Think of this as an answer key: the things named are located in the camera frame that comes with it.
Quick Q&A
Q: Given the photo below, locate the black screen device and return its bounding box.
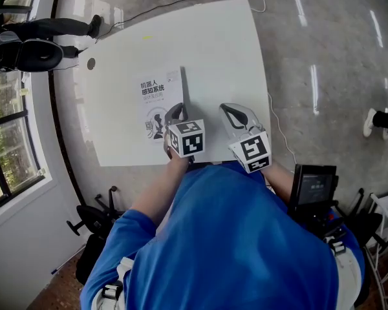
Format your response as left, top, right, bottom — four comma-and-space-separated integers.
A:
288, 163, 340, 227

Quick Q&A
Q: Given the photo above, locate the person's left white shoulder strap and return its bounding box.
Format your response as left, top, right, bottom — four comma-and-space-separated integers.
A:
98, 256, 135, 310

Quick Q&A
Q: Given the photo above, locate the white table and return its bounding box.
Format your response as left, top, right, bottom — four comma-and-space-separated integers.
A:
83, 0, 273, 168

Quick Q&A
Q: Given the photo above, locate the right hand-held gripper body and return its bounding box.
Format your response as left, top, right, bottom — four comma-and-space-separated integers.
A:
228, 129, 273, 174

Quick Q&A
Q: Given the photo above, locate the person's white shoulder strap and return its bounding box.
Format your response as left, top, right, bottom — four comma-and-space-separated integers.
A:
98, 256, 135, 310
323, 231, 363, 310

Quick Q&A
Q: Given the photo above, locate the person's right forearm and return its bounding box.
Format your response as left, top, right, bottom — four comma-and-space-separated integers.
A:
264, 162, 295, 208

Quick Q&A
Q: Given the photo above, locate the dark framed window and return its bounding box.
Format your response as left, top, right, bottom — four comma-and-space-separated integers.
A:
0, 0, 49, 208

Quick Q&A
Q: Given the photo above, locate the black office chair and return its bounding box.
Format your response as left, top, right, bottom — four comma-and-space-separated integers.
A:
66, 185, 127, 239
334, 187, 388, 255

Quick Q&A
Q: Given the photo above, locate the long white cable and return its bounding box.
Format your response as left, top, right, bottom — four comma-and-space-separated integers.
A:
266, 91, 297, 174

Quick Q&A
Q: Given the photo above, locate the black bag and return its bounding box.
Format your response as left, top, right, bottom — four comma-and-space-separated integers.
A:
75, 233, 108, 286

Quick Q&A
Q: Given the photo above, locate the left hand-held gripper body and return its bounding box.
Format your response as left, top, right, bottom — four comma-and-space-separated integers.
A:
164, 118, 206, 159

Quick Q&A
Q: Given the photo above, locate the person's blue shirt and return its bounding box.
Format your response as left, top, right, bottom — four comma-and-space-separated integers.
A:
80, 165, 365, 310

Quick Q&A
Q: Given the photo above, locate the person's right white shoulder strap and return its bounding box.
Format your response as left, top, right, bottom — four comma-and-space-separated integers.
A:
323, 231, 363, 310

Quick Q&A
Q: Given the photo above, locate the white book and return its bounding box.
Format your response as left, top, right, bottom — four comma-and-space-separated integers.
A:
136, 65, 191, 146

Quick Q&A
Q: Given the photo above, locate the person's left forearm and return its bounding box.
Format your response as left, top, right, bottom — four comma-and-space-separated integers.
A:
129, 155, 191, 235

